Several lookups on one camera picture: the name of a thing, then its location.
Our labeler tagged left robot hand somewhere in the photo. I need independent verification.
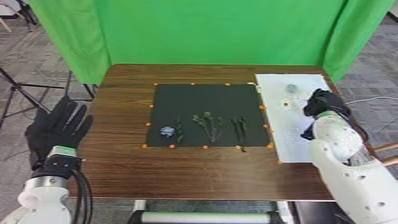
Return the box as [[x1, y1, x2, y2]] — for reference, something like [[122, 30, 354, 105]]
[[24, 95, 97, 170]]

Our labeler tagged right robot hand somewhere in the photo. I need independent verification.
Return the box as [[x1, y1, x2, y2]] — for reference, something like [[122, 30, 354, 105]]
[[301, 88, 354, 118]]

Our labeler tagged black tripod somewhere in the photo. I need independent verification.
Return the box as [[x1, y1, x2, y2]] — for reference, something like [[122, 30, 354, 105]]
[[0, 67, 100, 128]]

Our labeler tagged white sheet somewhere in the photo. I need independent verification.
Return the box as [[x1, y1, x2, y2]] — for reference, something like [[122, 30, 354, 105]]
[[255, 73, 360, 164]]

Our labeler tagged green sprig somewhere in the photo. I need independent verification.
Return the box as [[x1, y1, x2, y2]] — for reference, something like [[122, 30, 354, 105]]
[[230, 115, 250, 153], [191, 111, 228, 144], [173, 119, 187, 145]]

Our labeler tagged dark mat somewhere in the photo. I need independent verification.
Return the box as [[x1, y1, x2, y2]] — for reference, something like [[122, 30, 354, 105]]
[[145, 83, 275, 148]]

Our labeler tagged pale grey bar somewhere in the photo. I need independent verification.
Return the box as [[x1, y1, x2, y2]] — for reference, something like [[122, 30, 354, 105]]
[[127, 209, 289, 224]]

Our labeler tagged black cable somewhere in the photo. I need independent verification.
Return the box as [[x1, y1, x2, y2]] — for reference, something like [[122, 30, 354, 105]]
[[70, 169, 97, 224]]

